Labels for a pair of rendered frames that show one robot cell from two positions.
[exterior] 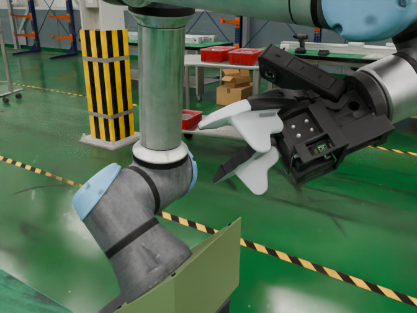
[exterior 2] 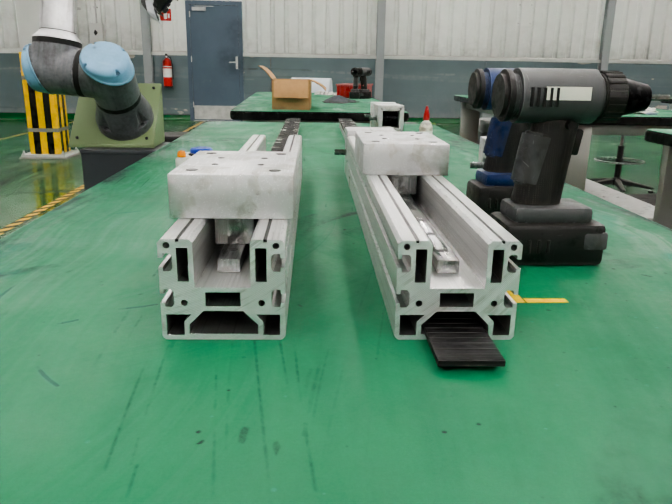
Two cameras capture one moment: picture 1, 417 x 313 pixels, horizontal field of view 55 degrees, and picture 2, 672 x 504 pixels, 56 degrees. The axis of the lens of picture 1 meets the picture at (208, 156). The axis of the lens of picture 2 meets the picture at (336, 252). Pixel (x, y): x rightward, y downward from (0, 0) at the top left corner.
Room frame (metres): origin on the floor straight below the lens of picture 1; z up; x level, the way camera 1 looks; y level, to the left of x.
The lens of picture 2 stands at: (1.20, 1.87, 1.00)
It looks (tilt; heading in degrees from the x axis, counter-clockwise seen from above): 16 degrees down; 234
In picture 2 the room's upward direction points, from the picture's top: 1 degrees clockwise
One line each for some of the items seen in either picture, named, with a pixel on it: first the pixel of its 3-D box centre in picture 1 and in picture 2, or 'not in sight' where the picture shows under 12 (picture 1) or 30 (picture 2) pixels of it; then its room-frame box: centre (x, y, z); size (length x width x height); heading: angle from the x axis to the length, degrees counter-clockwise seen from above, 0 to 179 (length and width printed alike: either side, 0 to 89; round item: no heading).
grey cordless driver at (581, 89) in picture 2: not in sight; (575, 167); (0.55, 1.44, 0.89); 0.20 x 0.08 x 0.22; 148
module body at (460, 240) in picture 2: not in sight; (396, 195); (0.61, 1.20, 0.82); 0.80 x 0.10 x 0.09; 56
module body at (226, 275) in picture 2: not in sight; (261, 194); (0.77, 1.10, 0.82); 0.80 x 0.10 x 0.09; 56
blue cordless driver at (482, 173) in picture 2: not in sight; (532, 143); (0.39, 1.26, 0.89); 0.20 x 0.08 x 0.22; 148
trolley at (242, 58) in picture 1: (213, 99); not in sight; (3.62, -0.05, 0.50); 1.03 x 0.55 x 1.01; 69
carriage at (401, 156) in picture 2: not in sight; (397, 161); (0.61, 1.20, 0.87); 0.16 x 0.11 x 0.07; 56
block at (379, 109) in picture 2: not in sight; (384, 118); (-0.27, 0.14, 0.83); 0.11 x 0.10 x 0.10; 150
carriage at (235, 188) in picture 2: not in sight; (241, 194); (0.91, 1.31, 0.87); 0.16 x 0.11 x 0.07; 56
